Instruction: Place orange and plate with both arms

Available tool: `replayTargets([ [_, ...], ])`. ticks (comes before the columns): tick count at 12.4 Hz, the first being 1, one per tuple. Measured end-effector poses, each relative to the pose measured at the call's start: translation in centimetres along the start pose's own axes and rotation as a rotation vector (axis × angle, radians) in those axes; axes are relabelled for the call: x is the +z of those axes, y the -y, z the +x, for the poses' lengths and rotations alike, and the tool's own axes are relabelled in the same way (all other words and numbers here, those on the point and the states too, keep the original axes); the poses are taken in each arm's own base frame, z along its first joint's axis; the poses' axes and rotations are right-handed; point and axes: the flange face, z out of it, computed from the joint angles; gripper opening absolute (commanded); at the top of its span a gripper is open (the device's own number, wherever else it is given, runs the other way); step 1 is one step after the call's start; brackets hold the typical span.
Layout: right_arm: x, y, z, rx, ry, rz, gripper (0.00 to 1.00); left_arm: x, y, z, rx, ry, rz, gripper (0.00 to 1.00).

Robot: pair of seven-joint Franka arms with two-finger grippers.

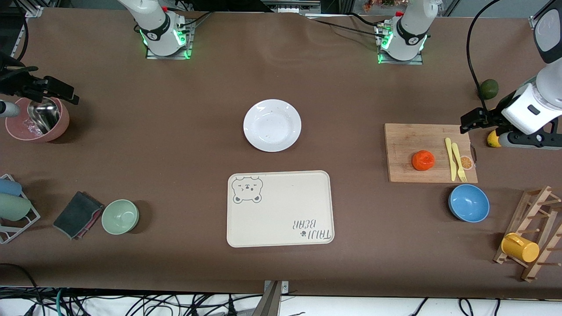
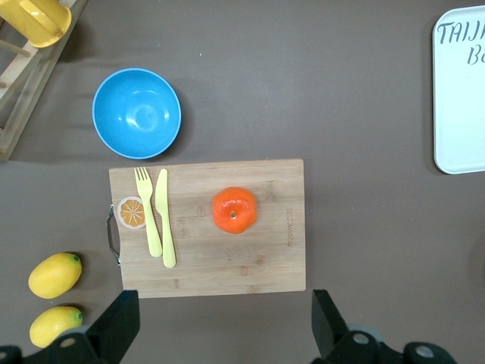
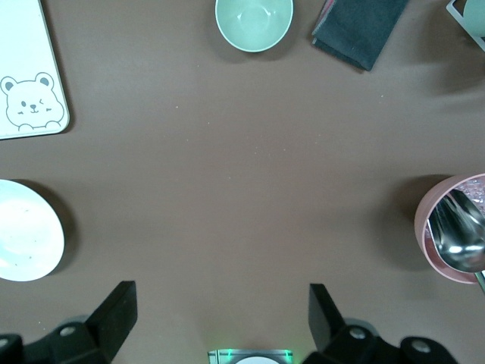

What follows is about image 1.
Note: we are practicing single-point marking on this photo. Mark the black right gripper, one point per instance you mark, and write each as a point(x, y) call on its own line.
point(17, 85)

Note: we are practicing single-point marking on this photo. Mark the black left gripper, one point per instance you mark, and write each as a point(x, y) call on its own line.
point(492, 116)

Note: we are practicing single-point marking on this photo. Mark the orange fruit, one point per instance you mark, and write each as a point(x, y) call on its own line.
point(423, 160)

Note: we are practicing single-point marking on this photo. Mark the white round plate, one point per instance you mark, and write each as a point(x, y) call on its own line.
point(272, 127)

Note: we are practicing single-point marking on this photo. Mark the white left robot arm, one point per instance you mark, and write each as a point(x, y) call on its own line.
point(410, 26)

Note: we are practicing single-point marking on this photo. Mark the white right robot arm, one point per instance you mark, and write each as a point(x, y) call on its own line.
point(151, 17)

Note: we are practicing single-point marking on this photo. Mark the yellow mango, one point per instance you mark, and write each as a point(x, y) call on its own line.
point(493, 139)

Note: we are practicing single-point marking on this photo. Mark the metal scoop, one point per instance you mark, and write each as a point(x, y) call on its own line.
point(42, 116)

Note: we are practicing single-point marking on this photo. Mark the pink bowl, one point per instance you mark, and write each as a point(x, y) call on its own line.
point(60, 123)

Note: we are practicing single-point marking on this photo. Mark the green avocado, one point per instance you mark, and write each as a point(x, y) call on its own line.
point(488, 89)

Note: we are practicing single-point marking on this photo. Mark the yellow plastic fork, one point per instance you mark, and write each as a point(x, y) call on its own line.
point(458, 158)

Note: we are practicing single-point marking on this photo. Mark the orange slice piece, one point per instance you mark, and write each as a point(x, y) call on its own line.
point(467, 163)

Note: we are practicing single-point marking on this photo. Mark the yellow plastic knife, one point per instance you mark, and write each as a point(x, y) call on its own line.
point(452, 162)

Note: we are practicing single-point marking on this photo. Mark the wooden cutting board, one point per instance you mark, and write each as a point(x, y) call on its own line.
point(408, 145)

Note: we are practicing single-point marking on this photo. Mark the blue bowl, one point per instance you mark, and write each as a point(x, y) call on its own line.
point(469, 204)

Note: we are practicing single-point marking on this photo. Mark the wooden mug rack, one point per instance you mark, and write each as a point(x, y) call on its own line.
point(533, 204)

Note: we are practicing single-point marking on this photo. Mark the light blue cup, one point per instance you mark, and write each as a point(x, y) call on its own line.
point(9, 187)

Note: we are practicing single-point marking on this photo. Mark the dark grey folded cloth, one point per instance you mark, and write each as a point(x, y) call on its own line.
point(74, 214)

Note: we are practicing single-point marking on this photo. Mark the pale green cup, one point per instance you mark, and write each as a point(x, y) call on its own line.
point(13, 207)

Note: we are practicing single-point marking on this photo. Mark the pink folded cloth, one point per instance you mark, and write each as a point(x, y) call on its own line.
point(91, 224)

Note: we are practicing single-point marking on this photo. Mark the yellow mug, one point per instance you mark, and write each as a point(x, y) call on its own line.
point(520, 248)

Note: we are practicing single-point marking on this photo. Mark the pale green bowl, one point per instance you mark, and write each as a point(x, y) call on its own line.
point(119, 217)

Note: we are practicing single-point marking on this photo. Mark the cream tray with bear print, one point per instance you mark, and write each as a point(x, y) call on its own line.
point(281, 210)

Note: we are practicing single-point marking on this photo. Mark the aluminium frame profile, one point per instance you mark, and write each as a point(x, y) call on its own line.
point(33, 12)
point(536, 21)

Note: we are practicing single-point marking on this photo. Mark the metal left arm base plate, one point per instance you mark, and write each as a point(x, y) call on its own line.
point(401, 61)

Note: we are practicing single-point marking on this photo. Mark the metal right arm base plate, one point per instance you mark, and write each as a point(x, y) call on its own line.
point(189, 44)

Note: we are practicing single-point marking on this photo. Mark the metal table edge bracket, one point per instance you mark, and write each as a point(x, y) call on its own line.
point(285, 287)

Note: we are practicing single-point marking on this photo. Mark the grey camera stand pole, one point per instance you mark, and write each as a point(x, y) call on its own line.
point(268, 303)

